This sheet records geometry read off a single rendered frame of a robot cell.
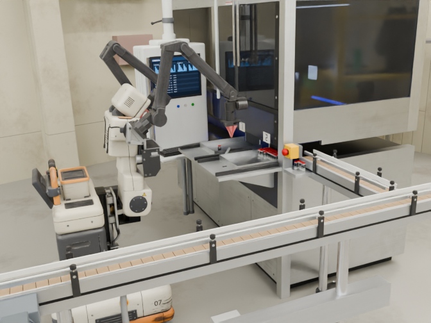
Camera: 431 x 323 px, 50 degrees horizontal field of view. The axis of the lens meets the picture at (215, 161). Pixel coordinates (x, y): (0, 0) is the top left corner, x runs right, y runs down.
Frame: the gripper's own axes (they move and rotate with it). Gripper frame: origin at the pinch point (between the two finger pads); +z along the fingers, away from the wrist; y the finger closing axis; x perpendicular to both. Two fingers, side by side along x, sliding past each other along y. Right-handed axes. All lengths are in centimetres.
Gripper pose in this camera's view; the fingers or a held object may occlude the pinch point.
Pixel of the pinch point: (231, 136)
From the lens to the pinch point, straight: 262.2
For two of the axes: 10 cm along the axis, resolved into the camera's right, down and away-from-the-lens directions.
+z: 0.5, 9.5, 3.0
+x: -3.9, -2.6, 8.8
